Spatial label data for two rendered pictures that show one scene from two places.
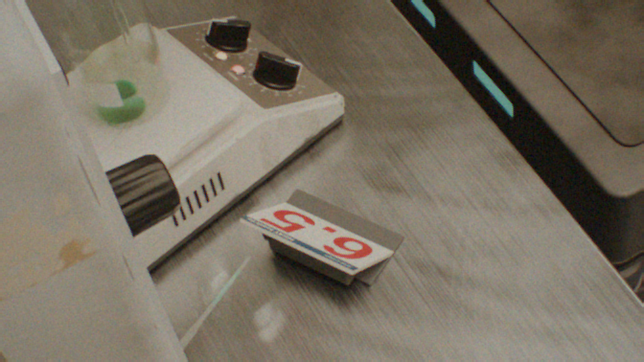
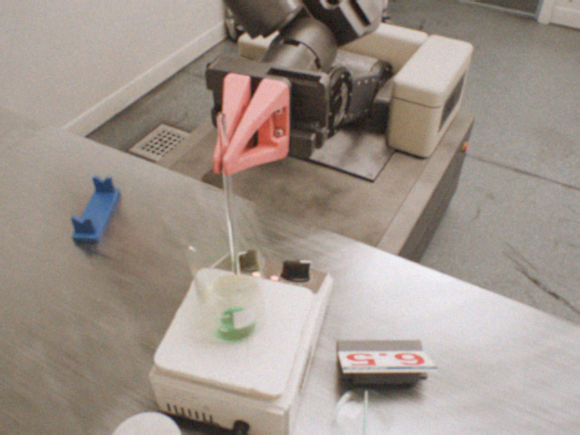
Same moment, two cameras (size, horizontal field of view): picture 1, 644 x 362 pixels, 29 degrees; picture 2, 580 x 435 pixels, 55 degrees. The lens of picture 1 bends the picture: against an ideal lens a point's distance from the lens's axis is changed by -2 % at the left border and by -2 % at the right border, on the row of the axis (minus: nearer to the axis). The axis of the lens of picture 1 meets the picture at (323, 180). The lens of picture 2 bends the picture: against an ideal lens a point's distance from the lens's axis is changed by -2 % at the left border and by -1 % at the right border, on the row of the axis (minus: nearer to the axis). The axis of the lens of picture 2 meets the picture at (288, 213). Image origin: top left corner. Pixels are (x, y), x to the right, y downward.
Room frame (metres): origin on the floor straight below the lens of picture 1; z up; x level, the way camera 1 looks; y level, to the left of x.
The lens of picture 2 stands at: (0.32, 0.30, 1.26)
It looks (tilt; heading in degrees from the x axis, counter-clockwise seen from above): 42 degrees down; 318
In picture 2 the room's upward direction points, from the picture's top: straight up
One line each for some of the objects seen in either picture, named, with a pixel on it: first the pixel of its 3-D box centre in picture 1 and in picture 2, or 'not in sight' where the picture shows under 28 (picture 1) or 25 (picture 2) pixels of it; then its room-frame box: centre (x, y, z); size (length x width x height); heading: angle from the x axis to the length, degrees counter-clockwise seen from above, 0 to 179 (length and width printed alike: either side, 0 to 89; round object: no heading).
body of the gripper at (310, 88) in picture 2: not in sight; (278, 88); (0.65, 0.01, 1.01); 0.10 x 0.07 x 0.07; 28
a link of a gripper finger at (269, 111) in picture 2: not in sight; (234, 130); (0.62, 0.08, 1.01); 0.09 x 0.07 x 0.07; 118
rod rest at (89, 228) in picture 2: not in sight; (94, 206); (0.90, 0.11, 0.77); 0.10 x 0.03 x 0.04; 133
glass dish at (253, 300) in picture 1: (240, 291); (363, 420); (0.47, 0.07, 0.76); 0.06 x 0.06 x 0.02
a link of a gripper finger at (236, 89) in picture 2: not in sight; (257, 134); (0.61, 0.07, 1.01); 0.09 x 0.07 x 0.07; 118
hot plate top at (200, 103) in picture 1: (128, 109); (237, 327); (0.58, 0.12, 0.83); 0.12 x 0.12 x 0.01; 33
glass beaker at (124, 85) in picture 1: (114, 56); (227, 290); (0.59, 0.12, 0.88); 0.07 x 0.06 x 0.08; 25
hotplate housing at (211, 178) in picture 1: (171, 127); (248, 333); (0.60, 0.10, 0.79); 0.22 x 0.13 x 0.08; 123
